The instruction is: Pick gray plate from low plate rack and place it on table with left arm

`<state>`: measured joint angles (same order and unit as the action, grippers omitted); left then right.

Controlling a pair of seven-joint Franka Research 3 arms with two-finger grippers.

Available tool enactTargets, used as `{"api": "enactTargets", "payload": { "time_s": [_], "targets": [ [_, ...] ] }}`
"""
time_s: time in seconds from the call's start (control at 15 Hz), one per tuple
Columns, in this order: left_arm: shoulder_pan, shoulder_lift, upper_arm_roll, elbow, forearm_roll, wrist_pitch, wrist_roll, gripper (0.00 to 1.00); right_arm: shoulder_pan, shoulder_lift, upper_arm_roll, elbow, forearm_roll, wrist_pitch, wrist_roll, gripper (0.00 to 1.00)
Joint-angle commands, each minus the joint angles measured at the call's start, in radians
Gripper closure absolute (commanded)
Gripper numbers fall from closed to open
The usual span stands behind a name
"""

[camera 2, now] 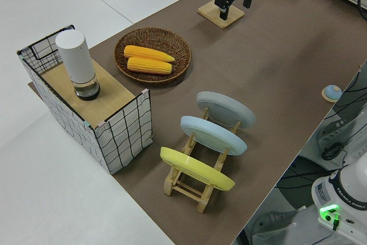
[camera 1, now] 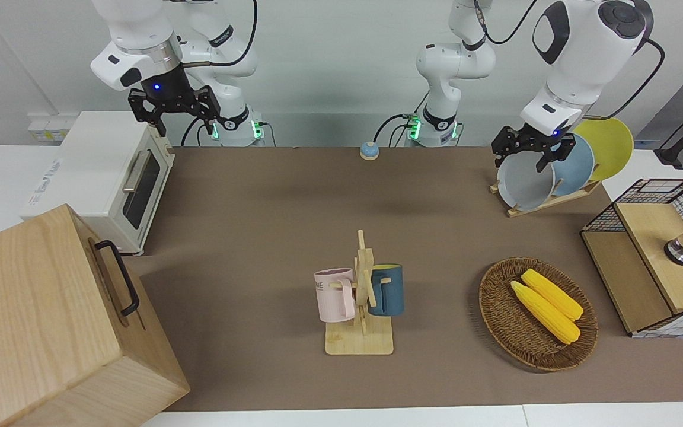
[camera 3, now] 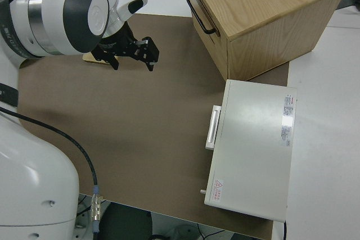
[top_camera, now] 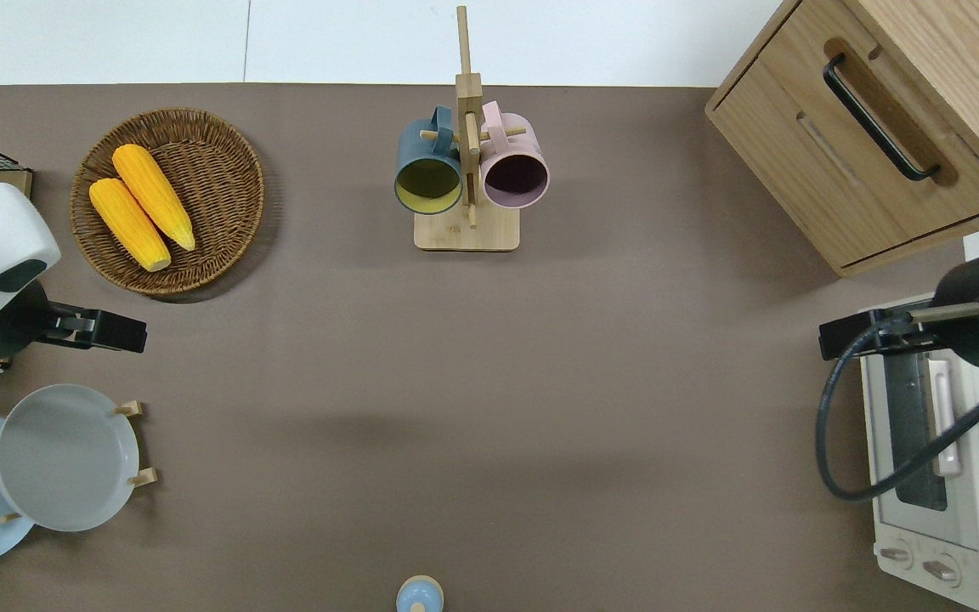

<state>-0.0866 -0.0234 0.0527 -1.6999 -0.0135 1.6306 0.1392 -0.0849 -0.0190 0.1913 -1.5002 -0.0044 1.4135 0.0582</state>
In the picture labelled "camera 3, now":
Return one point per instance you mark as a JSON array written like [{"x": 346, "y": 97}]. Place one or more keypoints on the brown table mat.
[{"x": 140, "y": 127}]

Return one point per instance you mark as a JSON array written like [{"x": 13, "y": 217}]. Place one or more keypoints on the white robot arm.
[{"x": 31, "y": 167}]

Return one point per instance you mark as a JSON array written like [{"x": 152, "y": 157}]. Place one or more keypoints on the light wooden drawer cabinet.
[{"x": 267, "y": 12}]

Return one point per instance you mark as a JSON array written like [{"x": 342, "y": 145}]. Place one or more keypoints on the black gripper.
[{"x": 116, "y": 44}]

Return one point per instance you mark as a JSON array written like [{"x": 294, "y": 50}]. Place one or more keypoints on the bamboo mug rack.
[{"x": 89, "y": 58}]

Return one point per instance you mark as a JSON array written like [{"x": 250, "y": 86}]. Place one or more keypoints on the white toaster oven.
[{"x": 253, "y": 153}]

